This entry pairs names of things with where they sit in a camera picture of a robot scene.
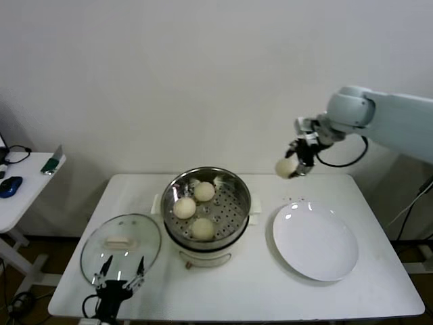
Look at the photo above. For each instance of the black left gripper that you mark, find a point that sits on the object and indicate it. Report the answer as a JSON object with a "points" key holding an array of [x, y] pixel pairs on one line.
{"points": [[110, 298]]}

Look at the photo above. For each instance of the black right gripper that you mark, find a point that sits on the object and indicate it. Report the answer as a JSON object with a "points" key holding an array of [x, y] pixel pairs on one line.
{"points": [[308, 152]]}

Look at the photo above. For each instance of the white steamed baozi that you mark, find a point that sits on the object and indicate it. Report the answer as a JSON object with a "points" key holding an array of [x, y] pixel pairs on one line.
{"points": [[285, 168], [204, 192], [203, 229], [184, 208]]}

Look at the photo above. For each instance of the round glass lid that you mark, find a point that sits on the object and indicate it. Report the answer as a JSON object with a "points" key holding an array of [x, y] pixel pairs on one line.
{"points": [[98, 250]]}

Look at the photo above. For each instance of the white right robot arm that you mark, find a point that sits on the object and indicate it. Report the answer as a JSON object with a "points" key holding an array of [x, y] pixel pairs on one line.
{"points": [[399, 118]]}

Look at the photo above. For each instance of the steel steamer basket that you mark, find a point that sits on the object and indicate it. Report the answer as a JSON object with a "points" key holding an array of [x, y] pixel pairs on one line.
{"points": [[230, 203]]}

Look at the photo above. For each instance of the brown crumb cluster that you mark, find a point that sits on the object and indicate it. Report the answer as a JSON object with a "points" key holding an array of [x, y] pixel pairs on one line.
{"points": [[294, 198]]}

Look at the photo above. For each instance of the white round plate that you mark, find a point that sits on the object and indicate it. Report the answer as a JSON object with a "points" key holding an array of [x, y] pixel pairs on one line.
{"points": [[314, 240]]}

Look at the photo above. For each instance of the white electric cooker pot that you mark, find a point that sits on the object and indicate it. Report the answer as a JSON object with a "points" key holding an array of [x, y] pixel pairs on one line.
{"points": [[206, 255]]}

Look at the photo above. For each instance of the white side desk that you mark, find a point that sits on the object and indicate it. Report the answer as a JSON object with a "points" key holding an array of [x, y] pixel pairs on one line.
{"points": [[30, 189]]}

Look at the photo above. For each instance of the green flat device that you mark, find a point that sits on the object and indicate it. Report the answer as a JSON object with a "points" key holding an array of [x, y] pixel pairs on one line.
{"points": [[50, 165]]}

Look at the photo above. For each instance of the blue computer mouse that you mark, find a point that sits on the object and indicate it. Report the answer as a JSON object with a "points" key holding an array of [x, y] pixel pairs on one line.
{"points": [[11, 186]]}

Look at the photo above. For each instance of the white desk foot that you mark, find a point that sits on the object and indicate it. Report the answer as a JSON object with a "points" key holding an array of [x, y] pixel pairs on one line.
{"points": [[419, 267]]}

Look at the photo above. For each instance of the black laptop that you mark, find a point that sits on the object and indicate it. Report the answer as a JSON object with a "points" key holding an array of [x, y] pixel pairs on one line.
{"points": [[3, 155]]}

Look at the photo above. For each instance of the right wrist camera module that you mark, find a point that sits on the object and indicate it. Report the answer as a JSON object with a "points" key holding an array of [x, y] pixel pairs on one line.
{"points": [[302, 127]]}

